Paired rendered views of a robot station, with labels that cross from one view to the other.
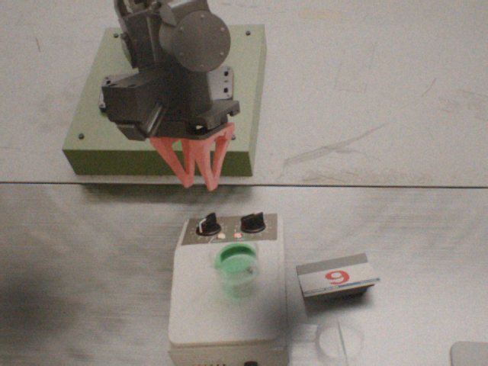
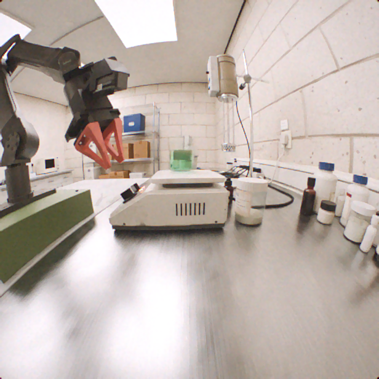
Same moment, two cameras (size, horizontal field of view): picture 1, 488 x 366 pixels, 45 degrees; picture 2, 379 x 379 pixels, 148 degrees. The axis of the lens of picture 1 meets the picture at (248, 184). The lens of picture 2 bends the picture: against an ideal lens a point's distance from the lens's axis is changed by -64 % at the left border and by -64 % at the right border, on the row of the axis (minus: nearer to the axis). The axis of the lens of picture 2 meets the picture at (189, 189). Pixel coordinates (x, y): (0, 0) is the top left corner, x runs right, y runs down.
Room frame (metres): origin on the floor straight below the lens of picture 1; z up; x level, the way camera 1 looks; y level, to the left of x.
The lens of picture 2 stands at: (0.37, 0.32, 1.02)
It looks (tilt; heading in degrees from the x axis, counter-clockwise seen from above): 13 degrees down; 256
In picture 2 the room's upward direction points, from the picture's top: straight up
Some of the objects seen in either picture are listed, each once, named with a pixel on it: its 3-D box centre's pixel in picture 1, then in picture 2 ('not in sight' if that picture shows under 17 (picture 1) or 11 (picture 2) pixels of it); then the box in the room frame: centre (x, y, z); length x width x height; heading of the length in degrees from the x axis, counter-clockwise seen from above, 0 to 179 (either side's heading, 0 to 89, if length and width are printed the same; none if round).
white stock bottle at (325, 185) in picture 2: not in sight; (323, 187); (-0.03, 0.15, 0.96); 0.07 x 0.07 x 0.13
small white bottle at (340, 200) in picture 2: not in sight; (340, 201); (-0.06, 0.20, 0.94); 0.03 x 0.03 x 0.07
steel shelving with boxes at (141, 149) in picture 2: not in sight; (118, 162); (0.99, -2.32, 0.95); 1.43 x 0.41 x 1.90; 166
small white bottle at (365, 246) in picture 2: not in sight; (370, 234); (0.06, 0.32, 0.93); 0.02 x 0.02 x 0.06
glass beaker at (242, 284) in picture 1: (234, 266); (181, 153); (0.31, 0.03, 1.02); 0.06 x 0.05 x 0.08; 104
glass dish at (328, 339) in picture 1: (340, 339); not in sight; (0.25, -0.07, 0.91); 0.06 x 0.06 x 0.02
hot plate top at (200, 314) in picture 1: (225, 290); (186, 175); (0.30, 0.05, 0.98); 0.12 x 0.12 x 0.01; 82
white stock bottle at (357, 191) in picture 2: not in sight; (356, 200); (-0.03, 0.25, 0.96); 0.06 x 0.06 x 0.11
